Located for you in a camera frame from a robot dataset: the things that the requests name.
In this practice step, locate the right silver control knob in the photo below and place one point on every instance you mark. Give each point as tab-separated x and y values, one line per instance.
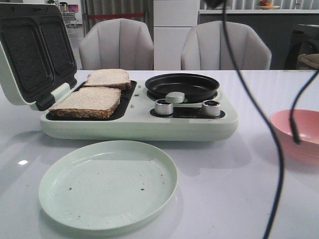
210	108

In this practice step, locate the green breakfast maker lid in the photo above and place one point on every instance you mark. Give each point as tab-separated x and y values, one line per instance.
37	65

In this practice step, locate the left grey upholstered chair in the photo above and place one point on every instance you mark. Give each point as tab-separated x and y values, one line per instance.
117	43

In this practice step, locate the bread slice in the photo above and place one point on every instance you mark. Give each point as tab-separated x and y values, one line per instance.
88	102
112	78

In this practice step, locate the green breakfast maker base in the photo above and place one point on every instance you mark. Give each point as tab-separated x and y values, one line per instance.
138	123

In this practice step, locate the black round frying pan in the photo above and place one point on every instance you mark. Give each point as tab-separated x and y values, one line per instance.
197	88

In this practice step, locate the pink plastic bowl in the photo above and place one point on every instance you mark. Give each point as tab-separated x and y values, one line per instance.
308	127

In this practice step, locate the left silver control knob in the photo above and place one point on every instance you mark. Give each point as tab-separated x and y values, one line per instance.
163	108

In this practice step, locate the right grey upholstered chair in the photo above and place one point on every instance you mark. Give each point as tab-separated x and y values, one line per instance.
205	48

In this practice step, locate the white refrigerator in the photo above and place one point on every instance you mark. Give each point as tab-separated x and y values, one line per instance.
173	19

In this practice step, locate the fruit plate on counter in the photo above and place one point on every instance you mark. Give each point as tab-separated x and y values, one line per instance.
266	5

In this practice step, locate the silver control knob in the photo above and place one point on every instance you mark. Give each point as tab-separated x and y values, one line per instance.
210	108
163	108

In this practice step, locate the grey upholstered chair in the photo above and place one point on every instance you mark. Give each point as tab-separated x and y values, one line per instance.
205	48
117	43

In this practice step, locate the light green round plate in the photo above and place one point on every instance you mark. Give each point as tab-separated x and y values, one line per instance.
111	187

